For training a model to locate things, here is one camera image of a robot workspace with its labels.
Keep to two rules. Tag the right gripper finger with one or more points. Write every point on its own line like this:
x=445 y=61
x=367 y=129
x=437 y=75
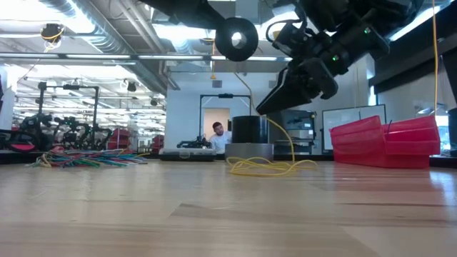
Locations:
x=289 y=93

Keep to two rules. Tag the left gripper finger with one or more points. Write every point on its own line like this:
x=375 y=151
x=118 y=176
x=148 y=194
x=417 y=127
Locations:
x=193 y=10

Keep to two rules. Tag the black round spool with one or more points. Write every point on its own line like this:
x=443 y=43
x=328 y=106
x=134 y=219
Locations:
x=223 y=46

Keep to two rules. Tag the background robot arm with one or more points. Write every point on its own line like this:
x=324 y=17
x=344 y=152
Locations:
x=194 y=143

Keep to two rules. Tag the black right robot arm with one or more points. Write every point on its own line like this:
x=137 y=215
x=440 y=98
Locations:
x=375 y=10

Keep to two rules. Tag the black tape roll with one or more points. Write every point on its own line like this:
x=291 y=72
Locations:
x=250 y=130

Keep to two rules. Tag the whiteboard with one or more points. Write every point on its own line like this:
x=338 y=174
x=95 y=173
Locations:
x=342 y=121

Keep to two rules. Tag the black background gantry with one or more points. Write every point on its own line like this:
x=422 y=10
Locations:
x=225 y=95

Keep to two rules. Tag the thin yellow hanging pendant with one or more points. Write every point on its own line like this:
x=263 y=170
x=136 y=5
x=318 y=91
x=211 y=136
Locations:
x=213 y=76

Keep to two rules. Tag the person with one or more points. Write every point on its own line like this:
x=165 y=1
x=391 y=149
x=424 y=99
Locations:
x=219 y=141

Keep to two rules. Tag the red plastic bin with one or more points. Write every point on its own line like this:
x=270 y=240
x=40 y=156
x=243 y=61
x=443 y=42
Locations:
x=385 y=146

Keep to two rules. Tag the dark grey plastic case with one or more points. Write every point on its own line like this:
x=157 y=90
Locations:
x=185 y=154

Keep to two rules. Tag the red background cart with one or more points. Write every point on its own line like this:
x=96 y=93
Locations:
x=119 y=139

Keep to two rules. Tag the background robot workstation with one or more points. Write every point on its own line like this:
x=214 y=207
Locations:
x=43 y=128

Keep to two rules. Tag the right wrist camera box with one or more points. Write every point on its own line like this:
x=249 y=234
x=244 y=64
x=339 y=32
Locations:
x=289 y=39

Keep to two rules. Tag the silver ceiling duct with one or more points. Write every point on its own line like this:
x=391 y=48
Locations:
x=118 y=39

